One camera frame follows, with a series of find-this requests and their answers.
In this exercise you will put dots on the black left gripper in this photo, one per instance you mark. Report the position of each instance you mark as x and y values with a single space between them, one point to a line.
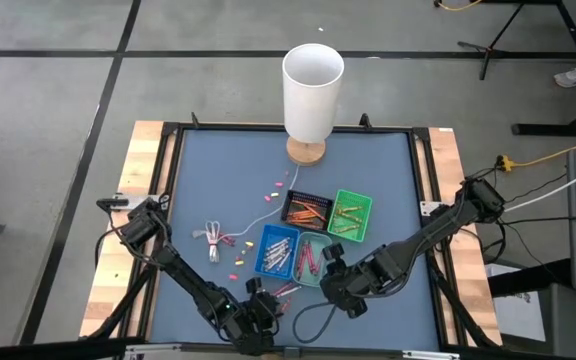
253 330

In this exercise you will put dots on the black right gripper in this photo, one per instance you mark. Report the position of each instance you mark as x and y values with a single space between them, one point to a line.
345 285

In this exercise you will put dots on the pink crayon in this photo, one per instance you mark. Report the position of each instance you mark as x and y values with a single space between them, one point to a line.
301 260
314 262
285 305
308 255
283 288

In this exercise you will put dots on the white crayon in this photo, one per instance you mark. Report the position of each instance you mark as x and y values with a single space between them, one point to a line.
278 243
277 248
290 292
279 264
276 252
278 257

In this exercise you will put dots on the blue slotted plastic basket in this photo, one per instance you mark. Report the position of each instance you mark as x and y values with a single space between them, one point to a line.
263 267

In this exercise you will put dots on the teal plastic bin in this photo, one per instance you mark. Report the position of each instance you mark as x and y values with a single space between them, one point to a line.
313 280

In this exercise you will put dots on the yellow crayon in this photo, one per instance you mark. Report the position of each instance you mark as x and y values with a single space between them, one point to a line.
348 215
352 208
352 218
347 229

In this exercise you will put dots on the white shade wooden base lamp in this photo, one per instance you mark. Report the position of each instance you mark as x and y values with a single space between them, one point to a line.
313 100

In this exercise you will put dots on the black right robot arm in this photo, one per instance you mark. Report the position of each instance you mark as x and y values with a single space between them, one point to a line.
433 235

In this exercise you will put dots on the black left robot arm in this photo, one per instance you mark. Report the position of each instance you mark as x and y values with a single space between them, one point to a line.
183 275

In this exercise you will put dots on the green slotted plastic basket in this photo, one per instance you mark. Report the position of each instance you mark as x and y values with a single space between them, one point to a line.
363 235

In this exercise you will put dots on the black slotted plastic basket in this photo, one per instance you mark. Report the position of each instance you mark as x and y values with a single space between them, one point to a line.
308 196

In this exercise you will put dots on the white mounting plate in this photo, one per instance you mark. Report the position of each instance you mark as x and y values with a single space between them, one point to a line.
163 202
429 207

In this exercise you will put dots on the white box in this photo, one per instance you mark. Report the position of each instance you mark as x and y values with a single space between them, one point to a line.
513 305

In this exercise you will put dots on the black desk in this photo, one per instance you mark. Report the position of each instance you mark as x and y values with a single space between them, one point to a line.
543 129

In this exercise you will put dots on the silver aluminium bracket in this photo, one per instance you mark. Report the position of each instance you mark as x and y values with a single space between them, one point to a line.
153 349
430 355

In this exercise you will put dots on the black metal table frame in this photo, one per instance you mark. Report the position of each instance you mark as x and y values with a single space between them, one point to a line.
248 127

